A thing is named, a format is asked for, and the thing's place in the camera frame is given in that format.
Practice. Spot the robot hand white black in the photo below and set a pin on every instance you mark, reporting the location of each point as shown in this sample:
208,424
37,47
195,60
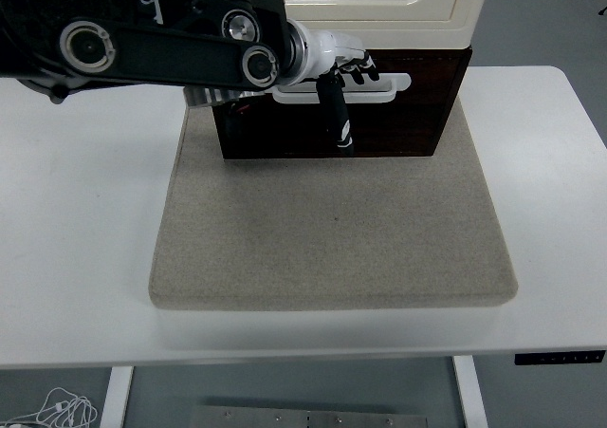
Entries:
327,50

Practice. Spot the dark wooden drawer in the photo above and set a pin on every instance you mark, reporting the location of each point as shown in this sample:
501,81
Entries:
427,81

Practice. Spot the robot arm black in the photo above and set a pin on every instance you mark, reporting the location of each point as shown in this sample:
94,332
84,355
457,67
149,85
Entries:
142,53

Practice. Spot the dark wooden drawer case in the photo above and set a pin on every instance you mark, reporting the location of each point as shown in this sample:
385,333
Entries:
403,129

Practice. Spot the beige fabric mat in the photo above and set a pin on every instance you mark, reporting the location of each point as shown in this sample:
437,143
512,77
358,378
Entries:
332,233

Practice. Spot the grey metal plate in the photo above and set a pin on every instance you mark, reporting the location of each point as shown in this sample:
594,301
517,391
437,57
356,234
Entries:
308,418

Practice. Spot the white table leg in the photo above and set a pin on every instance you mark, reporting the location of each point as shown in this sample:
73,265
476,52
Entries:
469,395
116,397

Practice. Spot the black table control panel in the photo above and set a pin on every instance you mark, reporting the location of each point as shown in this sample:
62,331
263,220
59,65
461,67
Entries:
559,358

